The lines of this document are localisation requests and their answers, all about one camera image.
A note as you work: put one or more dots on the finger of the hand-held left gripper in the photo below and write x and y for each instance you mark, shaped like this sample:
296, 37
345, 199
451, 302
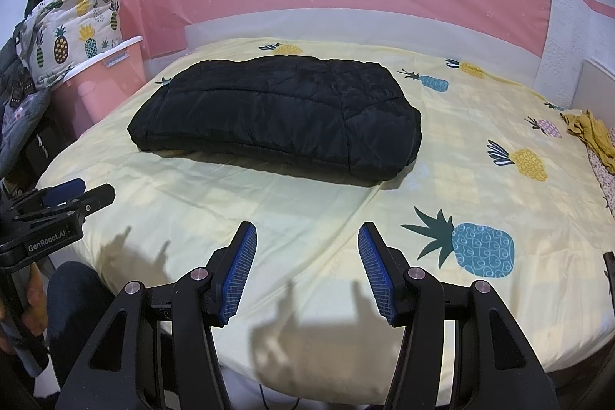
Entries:
65, 191
91, 201

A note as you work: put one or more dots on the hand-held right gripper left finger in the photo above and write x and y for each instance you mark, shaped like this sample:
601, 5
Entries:
238, 275

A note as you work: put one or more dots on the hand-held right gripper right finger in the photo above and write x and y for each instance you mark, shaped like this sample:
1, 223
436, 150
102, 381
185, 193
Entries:
377, 275

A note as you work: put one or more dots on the black puffer jacket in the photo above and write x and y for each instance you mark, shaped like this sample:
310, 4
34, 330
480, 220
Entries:
283, 122

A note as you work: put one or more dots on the grey clothes pile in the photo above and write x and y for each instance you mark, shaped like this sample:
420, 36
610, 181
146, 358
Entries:
19, 122

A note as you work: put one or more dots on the person's left hand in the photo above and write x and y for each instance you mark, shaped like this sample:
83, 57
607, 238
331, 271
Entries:
37, 294

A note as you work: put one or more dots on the dark bag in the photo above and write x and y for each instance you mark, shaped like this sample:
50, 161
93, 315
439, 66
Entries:
48, 150

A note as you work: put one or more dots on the person's left leg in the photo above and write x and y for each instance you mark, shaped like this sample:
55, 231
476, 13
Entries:
72, 309

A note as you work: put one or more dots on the yellow pineapple print bed sheet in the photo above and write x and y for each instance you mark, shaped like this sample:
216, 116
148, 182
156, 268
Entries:
298, 208

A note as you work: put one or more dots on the pink plastic storage box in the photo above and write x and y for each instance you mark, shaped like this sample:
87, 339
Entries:
110, 83

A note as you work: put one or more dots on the white pineapple print quilt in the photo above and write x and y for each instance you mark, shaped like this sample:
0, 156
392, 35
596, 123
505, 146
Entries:
72, 35

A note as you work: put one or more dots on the floral patterned cloth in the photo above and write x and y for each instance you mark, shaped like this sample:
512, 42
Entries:
604, 179

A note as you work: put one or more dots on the white bed headboard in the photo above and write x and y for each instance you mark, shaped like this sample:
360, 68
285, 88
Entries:
336, 23

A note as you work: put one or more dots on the mustard yellow cloth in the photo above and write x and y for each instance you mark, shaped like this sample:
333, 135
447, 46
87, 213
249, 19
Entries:
593, 134

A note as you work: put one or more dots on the white bed side board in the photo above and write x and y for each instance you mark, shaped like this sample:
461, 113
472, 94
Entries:
598, 83

